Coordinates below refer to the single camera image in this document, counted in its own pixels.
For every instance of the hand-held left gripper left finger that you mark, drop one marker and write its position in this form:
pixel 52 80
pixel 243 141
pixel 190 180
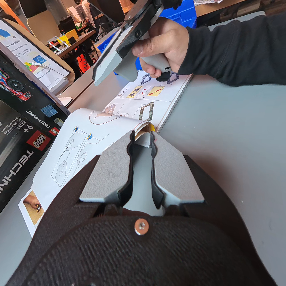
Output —
pixel 107 176

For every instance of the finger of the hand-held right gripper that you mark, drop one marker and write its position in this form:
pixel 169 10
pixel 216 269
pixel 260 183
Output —
pixel 107 62
pixel 127 69

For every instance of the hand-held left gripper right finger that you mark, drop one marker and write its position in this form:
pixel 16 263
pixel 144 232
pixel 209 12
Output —
pixel 176 176

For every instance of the lego instruction booklet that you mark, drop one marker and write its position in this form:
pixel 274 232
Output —
pixel 89 143

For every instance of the person's right forearm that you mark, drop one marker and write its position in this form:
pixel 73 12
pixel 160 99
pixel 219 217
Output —
pixel 241 49

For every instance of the black lego set box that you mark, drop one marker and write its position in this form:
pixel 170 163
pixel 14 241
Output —
pixel 20 143

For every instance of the person's right hand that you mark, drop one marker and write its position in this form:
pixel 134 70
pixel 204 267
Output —
pixel 172 42

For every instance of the yellow container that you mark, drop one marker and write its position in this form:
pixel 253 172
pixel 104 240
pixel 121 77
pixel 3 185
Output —
pixel 71 35

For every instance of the blue plastic bin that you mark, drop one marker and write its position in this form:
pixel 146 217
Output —
pixel 183 13

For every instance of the wooden chair back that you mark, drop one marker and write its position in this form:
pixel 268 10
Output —
pixel 42 29

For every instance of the printed instruction sheet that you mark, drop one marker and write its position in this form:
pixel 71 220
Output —
pixel 26 55

